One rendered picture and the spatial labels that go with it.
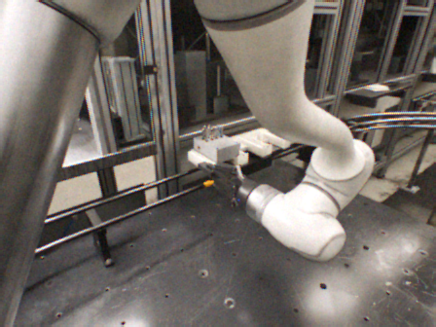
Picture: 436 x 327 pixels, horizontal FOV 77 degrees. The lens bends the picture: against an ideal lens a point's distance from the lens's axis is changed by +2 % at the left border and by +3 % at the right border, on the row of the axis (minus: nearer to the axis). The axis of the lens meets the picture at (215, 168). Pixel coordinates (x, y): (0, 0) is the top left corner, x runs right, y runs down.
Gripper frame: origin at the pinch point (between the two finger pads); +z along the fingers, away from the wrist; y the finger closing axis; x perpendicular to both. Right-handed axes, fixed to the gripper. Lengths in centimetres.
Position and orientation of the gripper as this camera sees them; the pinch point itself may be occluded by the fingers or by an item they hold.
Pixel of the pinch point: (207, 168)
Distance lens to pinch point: 81.6
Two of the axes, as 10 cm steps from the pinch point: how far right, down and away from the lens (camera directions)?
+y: 0.0, -8.8, -4.7
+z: -6.1, -3.7, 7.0
